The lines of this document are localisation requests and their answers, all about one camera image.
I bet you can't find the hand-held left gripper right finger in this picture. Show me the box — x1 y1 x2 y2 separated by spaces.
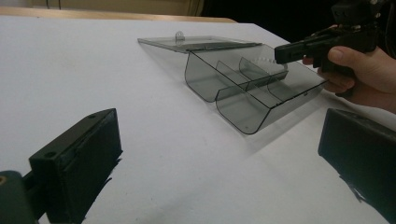
318 107 396 224

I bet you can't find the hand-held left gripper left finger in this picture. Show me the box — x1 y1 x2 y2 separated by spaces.
28 107 123 224

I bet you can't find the white bead bracelet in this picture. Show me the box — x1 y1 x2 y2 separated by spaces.
253 56 290 76

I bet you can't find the clear grey compartment box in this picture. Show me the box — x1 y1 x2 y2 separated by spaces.
137 30 328 135

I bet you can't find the white table sheet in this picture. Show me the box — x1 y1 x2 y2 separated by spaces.
0 15 396 224

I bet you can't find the wooden table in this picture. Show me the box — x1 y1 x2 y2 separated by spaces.
0 7 237 24

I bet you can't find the beige wooden panel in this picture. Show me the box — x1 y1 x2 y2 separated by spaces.
31 0 205 18

